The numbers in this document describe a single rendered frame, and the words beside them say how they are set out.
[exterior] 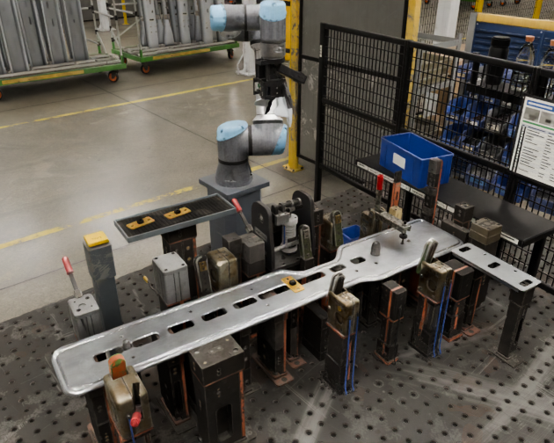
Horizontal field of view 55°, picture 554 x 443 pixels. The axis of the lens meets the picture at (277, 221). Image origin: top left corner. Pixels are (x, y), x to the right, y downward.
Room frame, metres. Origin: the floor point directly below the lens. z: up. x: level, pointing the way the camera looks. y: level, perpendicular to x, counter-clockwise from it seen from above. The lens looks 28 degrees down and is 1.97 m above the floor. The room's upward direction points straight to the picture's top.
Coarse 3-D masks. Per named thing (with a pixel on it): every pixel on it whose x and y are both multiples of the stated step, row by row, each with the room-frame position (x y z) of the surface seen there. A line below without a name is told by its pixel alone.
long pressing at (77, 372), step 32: (416, 224) 1.77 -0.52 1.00; (352, 256) 1.54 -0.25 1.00; (384, 256) 1.54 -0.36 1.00; (416, 256) 1.54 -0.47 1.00; (256, 288) 1.36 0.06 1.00; (320, 288) 1.36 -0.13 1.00; (160, 320) 1.20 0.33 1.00; (192, 320) 1.20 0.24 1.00; (224, 320) 1.20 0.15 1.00; (256, 320) 1.21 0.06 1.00; (64, 352) 1.07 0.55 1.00; (96, 352) 1.07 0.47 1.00; (128, 352) 1.07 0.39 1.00; (160, 352) 1.07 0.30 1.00; (64, 384) 0.96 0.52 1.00; (96, 384) 0.96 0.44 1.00
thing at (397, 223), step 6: (378, 216) 1.71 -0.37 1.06; (384, 216) 1.69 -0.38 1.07; (390, 216) 1.69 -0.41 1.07; (384, 222) 1.69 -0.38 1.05; (390, 222) 1.66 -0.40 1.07; (396, 222) 1.65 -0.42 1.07; (402, 222) 1.65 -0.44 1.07; (396, 228) 1.64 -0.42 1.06; (402, 228) 1.61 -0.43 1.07; (408, 228) 1.62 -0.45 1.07; (402, 234) 1.63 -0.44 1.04
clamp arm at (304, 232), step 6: (300, 228) 1.57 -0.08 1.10; (306, 228) 1.57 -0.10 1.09; (300, 234) 1.56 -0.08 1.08; (306, 234) 1.56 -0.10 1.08; (300, 240) 1.56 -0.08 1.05; (306, 240) 1.56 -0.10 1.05; (300, 246) 1.56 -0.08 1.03; (306, 246) 1.56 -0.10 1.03; (300, 252) 1.56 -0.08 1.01; (306, 252) 1.55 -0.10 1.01
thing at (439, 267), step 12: (432, 264) 1.43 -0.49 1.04; (444, 264) 1.43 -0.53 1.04; (420, 276) 1.44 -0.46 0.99; (432, 276) 1.40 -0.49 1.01; (444, 276) 1.38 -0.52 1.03; (420, 288) 1.44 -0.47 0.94; (432, 288) 1.40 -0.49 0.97; (444, 288) 1.38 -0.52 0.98; (420, 300) 1.43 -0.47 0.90; (432, 300) 1.39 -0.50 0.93; (444, 300) 1.39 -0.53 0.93; (420, 312) 1.43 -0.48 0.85; (432, 312) 1.40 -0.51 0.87; (420, 324) 1.41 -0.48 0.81; (432, 324) 1.40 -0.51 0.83; (420, 336) 1.41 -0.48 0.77; (432, 336) 1.39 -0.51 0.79; (420, 348) 1.40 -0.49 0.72; (432, 348) 1.39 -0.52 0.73
